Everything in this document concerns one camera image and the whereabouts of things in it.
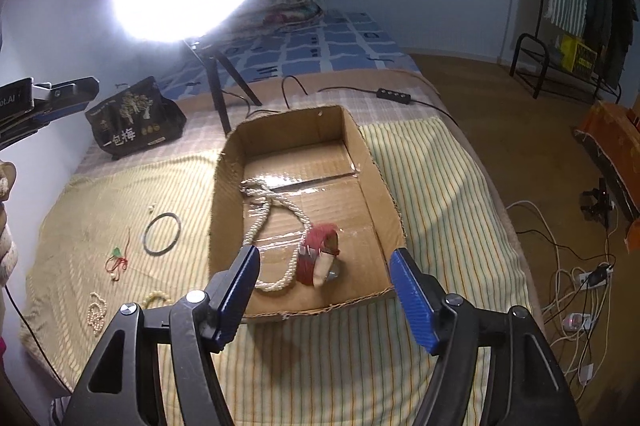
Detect cardboard box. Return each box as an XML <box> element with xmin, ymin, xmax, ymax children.
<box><xmin>207</xmin><ymin>104</ymin><xmax>407</xmax><ymax>323</ymax></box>

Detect person's left hand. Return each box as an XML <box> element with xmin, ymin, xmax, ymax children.
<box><xmin>0</xmin><ymin>160</ymin><xmax>18</xmax><ymax>207</ymax></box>

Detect cream bead bracelet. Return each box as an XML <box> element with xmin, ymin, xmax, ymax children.
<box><xmin>140</xmin><ymin>290</ymin><xmax>176</xmax><ymax>309</ymax></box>

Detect small white bead bracelet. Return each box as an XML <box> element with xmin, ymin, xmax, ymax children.
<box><xmin>87</xmin><ymin>292</ymin><xmax>108</xmax><ymax>337</ymax></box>

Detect blue patterned bed sheet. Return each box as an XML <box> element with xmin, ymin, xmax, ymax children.
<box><xmin>160</xmin><ymin>8</ymin><xmax>421</xmax><ymax>101</ymax></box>

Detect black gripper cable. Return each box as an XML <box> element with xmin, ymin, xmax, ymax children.
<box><xmin>4</xmin><ymin>286</ymin><xmax>67</xmax><ymax>388</ymax></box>

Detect small black stand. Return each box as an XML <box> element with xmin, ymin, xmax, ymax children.
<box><xmin>580</xmin><ymin>178</ymin><xmax>617</xmax><ymax>221</ymax></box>

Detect black snack bag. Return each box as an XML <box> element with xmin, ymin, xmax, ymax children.
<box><xmin>84</xmin><ymin>76</ymin><xmax>188</xmax><ymax>161</ymax></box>

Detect plaid bed sheet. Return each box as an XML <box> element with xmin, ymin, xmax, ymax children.
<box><xmin>75</xmin><ymin>70</ymin><xmax>441</xmax><ymax>177</ymax></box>

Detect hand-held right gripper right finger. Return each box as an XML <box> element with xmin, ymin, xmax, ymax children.
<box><xmin>389</xmin><ymin>248</ymin><xmax>583</xmax><ymax>426</ymax></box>

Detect white cables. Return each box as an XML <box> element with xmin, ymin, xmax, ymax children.
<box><xmin>505</xmin><ymin>201</ymin><xmax>623</xmax><ymax>387</ymax></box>

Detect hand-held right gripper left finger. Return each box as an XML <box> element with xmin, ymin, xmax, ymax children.
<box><xmin>70</xmin><ymin>246</ymin><xmax>261</xmax><ymax>426</ymax></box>

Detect black cable with switch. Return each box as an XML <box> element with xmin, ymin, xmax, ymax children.
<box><xmin>282</xmin><ymin>76</ymin><xmax>461</xmax><ymax>127</ymax></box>

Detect orange cloth covered table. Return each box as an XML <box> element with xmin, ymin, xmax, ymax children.
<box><xmin>575</xmin><ymin>100</ymin><xmax>640</xmax><ymax>251</ymax></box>

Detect yellow box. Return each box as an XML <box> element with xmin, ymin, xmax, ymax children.
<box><xmin>560</xmin><ymin>36</ymin><xmax>599</xmax><ymax>71</ymax></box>

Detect black tripod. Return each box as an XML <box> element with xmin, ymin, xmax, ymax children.
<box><xmin>182</xmin><ymin>38</ymin><xmax>263</xmax><ymax>134</ymax></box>

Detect yellow striped blanket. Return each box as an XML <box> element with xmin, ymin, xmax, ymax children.
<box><xmin>20</xmin><ymin>116</ymin><xmax>523</xmax><ymax>426</ymax></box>

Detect black bangle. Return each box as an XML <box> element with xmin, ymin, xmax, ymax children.
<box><xmin>142</xmin><ymin>212</ymin><xmax>182</xmax><ymax>255</ymax></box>

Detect black clothes rack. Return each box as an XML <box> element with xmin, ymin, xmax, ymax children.
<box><xmin>510</xmin><ymin>0</ymin><xmax>640</xmax><ymax>102</ymax></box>

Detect dark hanging clothes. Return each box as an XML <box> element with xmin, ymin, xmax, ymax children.
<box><xmin>585</xmin><ymin>0</ymin><xmax>637</xmax><ymax>87</ymax></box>

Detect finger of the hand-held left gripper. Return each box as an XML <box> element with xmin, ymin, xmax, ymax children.
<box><xmin>31</xmin><ymin>76</ymin><xmax>101</xmax><ymax>123</ymax></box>

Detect white pearl necklace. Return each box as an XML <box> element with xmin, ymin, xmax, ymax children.
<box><xmin>240</xmin><ymin>176</ymin><xmax>313</xmax><ymax>293</ymax></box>

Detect red string pendant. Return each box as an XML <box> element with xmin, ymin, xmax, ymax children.
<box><xmin>104</xmin><ymin>228</ymin><xmax>133</xmax><ymax>279</ymax></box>

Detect white power strip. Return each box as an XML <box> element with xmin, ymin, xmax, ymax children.
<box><xmin>562</xmin><ymin>313</ymin><xmax>594</xmax><ymax>333</ymax></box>
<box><xmin>575</xmin><ymin>263</ymin><xmax>614</xmax><ymax>289</ymax></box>

